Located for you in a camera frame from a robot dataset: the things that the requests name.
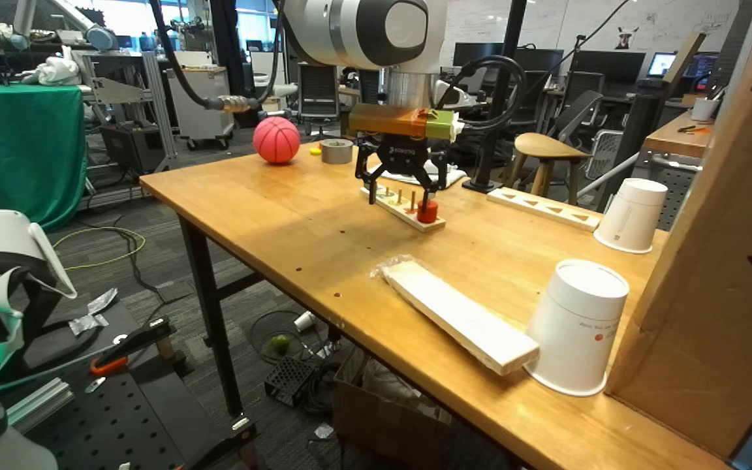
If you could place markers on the black metal stand pole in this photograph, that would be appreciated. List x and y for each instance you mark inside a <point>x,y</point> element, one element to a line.
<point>499,107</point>

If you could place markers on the wooden peg board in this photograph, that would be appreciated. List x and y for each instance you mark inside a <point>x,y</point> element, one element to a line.
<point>402,204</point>

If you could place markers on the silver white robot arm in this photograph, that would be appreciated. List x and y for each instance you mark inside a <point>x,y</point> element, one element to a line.
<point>402,40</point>

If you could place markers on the far white paper cup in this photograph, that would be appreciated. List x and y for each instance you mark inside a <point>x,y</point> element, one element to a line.
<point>633,214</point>

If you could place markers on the pink basketball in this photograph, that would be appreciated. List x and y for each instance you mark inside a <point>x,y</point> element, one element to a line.
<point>274,138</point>

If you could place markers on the white vr headset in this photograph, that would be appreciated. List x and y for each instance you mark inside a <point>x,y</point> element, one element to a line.
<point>23,240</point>

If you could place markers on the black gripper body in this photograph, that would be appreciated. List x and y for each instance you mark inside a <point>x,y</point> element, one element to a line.
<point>397,154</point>

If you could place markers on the white paper cup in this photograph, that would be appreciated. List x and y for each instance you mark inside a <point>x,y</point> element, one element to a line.
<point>574,325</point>
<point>633,214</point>

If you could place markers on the green cloth table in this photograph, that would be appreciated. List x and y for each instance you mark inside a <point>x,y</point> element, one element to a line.
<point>42,153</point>

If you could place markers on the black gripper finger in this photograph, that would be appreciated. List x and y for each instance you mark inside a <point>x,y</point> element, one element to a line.
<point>372,183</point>
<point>432,185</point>

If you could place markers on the white wooden plank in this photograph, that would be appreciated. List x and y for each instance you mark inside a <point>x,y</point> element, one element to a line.
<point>492,341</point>

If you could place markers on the near white paper cup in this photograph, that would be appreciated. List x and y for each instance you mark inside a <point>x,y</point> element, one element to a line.
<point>574,325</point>

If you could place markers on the orange disc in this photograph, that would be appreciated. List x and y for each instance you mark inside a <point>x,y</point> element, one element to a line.
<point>426,214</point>
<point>426,208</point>

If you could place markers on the wooden stool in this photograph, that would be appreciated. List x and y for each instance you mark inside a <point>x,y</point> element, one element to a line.
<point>547,153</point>

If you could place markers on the long wooden slotted board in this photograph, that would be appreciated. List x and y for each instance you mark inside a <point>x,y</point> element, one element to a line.
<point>547,208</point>

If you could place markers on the white folded cloth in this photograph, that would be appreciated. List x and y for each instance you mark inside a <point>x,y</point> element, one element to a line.
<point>453,175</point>

